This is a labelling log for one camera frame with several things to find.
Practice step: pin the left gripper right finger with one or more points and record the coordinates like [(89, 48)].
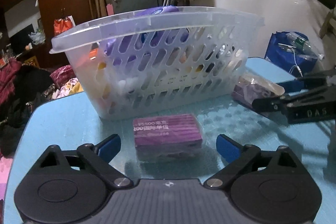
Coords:
[(239, 158)]

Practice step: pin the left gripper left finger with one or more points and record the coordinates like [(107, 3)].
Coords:
[(97, 158)]

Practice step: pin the small purple box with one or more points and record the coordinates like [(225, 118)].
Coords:
[(167, 137)]

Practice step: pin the purple item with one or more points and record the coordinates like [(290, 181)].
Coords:
[(250, 87)]

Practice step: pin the orange yellow pill bottle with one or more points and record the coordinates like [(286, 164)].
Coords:
[(99, 87)]

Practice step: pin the clear plastic water bottle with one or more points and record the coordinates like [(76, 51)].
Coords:
[(303, 45)]

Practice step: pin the blue shopping bag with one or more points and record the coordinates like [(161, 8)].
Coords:
[(281, 53)]

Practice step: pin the pile of dark clothes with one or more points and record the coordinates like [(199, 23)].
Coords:
[(23, 89)]

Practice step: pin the translucent white plastic basket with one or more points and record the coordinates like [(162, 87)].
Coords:
[(162, 59)]

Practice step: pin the orange white hanging bag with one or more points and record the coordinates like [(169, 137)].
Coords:
[(63, 25)]

